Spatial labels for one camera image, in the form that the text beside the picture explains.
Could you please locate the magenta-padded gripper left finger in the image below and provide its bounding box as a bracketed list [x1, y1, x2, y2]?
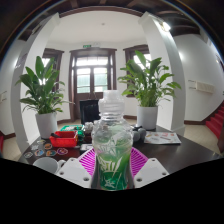
[54, 147, 98, 190]

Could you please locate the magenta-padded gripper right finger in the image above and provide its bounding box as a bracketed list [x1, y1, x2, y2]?
[129, 146, 170, 190]

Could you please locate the clear green-labelled drink bottle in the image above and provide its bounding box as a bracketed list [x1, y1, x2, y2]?
[90, 89, 134, 192]

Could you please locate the round pink printed sticker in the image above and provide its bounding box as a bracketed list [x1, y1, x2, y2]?
[56, 147, 69, 156]

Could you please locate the white cup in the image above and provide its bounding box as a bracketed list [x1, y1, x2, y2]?
[32, 156, 67, 175]

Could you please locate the red plastic basket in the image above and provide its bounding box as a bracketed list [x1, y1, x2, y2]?
[49, 130, 80, 149]

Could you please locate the printed magazine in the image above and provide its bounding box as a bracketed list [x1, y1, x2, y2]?
[143, 131, 183, 146]

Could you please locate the round blue printed sticker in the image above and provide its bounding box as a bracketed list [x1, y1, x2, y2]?
[33, 148, 46, 158]

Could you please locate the grey rounded object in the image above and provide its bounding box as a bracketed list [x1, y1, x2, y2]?
[132, 127, 148, 143]

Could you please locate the green box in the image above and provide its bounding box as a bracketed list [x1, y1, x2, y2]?
[59, 124, 85, 133]

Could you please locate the round pale printed sticker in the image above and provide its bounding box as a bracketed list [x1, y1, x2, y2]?
[22, 151, 35, 160]

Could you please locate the red carpeted staircase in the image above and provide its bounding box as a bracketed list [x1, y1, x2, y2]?
[204, 100, 224, 142]

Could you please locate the leafy plant in white pot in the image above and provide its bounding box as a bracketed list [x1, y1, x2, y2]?
[14, 55, 72, 140]
[117, 49, 183, 131]

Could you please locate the dark wooden glazed door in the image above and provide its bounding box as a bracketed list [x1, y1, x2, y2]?
[68, 47, 118, 122]

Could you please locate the dark-framed window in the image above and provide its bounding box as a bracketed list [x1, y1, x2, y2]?
[123, 44, 152, 98]
[40, 47, 65, 93]

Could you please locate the purple column sign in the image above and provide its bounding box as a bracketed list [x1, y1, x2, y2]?
[14, 52, 30, 70]

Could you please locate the white wall radiator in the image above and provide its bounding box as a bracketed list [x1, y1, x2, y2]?
[187, 79, 216, 95]
[0, 90, 8, 103]

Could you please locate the white wall lamp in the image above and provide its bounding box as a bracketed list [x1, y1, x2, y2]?
[161, 21, 172, 33]

